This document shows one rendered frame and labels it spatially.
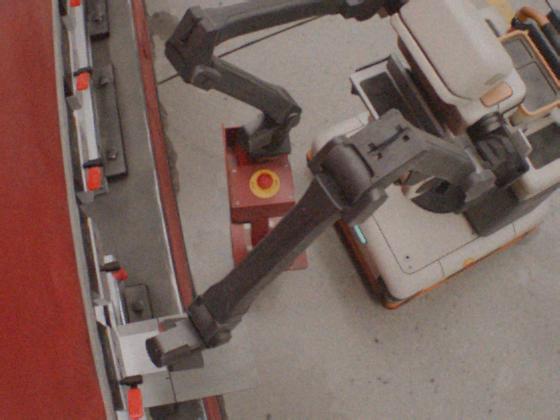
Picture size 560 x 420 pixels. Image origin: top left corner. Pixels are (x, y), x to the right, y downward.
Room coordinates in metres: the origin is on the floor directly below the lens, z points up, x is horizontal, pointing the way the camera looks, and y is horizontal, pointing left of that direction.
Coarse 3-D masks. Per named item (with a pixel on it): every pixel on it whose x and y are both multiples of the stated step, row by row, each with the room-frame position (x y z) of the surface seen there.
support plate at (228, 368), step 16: (160, 320) 0.19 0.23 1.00; (240, 336) 0.17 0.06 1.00; (208, 352) 0.13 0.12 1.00; (224, 352) 0.14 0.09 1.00; (240, 352) 0.14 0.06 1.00; (208, 368) 0.10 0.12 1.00; (224, 368) 0.10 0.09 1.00; (240, 368) 0.11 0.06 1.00; (144, 384) 0.05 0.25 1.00; (160, 384) 0.06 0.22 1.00; (176, 384) 0.06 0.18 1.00; (192, 384) 0.06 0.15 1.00; (208, 384) 0.07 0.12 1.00; (224, 384) 0.07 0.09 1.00; (240, 384) 0.07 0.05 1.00; (256, 384) 0.08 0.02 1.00; (144, 400) 0.02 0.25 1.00; (160, 400) 0.02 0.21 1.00
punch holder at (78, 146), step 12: (72, 120) 0.50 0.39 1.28; (72, 132) 0.47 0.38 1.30; (84, 132) 0.51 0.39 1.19; (72, 144) 0.44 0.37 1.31; (84, 144) 0.48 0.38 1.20; (72, 156) 0.41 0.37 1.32; (84, 156) 0.45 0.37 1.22; (72, 168) 0.39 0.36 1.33; (84, 180) 0.40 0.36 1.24; (84, 192) 0.38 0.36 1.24
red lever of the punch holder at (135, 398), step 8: (128, 376) 0.05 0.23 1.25; (136, 376) 0.05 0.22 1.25; (120, 384) 0.04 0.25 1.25; (128, 384) 0.04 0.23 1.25; (136, 384) 0.04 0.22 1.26; (128, 392) 0.02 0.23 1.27; (136, 392) 0.03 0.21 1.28; (128, 400) 0.01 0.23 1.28; (136, 400) 0.01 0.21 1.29; (136, 408) 0.00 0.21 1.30; (136, 416) -0.01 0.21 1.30
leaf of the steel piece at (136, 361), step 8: (128, 336) 0.15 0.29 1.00; (136, 336) 0.15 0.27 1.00; (144, 336) 0.15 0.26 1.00; (120, 344) 0.13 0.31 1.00; (128, 344) 0.13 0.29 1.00; (136, 344) 0.13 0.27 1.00; (144, 344) 0.14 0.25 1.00; (128, 352) 0.11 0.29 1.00; (136, 352) 0.12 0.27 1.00; (144, 352) 0.12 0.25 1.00; (128, 360) 0.10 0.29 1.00; (136, 360) 0.10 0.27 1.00; (144, 360) 0.10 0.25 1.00; (128, 368) 0.08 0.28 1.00; (136, 368) 0.08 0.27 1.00; (144, 368) 0.09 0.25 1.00; (152, 368) 0.09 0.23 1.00; (160, 368) 0.09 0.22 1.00
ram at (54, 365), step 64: (0, 0) 0.48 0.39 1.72; (0, 64) 0.38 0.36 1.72; (0, 128) 0.29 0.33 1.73; (64, 128) 0.45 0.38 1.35; (0, 192) 0.21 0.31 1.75; (64, 192) 0.32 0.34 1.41; (0, 256) 0.13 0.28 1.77; (64, 256) 0.20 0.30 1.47; (0, 320) 0.06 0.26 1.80; (64, 320) 0.10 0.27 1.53; (0, 384) 0.00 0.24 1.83; (64, 384) 0.02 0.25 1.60
